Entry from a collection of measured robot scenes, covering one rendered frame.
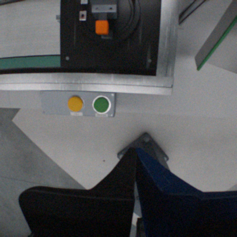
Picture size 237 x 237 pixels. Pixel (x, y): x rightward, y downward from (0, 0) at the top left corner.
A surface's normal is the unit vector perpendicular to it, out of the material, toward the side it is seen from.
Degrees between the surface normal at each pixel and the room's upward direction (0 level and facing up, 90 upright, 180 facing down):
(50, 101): 0
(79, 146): 0
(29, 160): 0
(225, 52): 45
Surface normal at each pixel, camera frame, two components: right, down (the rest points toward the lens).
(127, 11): -0.03, 0.30
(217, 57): -0.17, 0.87
